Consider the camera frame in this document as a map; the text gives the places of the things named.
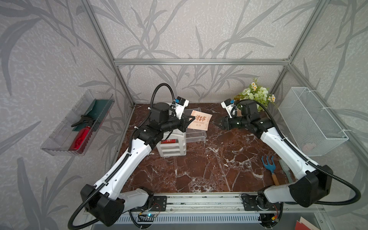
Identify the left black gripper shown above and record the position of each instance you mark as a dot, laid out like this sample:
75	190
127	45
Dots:
184	122

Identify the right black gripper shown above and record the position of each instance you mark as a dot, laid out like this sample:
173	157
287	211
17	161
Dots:
225	122

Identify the clear plastic drawer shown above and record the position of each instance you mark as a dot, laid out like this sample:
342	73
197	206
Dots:
194	135

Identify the pink postcard red characters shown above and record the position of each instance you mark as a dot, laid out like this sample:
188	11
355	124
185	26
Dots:
201	120

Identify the white plastic drawer organizer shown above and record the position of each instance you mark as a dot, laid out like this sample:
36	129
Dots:
175	149

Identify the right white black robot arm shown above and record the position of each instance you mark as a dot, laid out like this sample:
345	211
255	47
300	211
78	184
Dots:
313	180

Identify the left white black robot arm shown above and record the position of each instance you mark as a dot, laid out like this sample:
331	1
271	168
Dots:
104	201

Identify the red item in lower drawer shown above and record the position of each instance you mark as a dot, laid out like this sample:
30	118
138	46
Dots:
171	141

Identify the potted white flower plant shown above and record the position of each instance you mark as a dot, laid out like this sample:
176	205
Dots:
258	93

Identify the blue garden hand rake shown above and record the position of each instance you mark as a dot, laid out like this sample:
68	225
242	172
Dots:
271	166

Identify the green card in bin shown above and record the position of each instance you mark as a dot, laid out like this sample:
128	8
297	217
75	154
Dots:
96	110

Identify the black clamp in bin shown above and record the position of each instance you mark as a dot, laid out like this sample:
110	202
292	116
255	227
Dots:
84	119

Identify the red brush in bin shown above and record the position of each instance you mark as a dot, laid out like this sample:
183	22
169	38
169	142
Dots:
80	139

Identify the red paper at corner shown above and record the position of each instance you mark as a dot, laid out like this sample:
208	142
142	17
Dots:
303	224

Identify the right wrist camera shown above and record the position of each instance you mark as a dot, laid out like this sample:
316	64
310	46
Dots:
230	107

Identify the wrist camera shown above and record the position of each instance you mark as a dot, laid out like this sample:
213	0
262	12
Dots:
179	106
230	107

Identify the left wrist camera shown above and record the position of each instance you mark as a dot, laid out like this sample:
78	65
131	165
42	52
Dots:
179	106

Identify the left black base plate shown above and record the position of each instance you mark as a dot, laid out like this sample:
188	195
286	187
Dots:
156	203

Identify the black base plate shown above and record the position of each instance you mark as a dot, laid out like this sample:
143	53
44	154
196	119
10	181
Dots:
156	203
250	202

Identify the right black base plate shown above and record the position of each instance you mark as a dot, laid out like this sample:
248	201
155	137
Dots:
250	202

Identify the aluminium front rail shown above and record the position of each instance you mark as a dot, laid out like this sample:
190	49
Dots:
202	203

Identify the white wire mesh basket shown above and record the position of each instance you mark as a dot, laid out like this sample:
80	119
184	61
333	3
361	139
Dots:
310	123

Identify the clear plastic wall bin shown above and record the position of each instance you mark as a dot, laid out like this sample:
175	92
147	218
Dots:
75	133

